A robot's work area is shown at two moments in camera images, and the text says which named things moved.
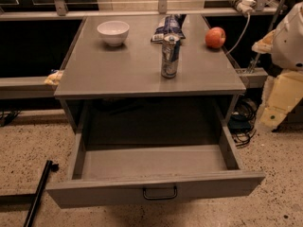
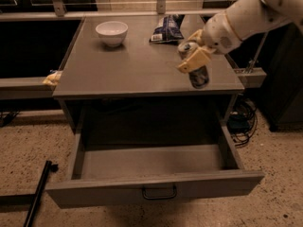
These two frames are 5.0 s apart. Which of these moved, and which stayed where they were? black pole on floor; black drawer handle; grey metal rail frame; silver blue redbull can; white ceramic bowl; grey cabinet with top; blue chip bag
Moved: silver blue redbull can
Stayed: white ceramic bowl; grey metal rail frame; black drawer handle; grey cabinet with top; blue chip bag; black pole on floor
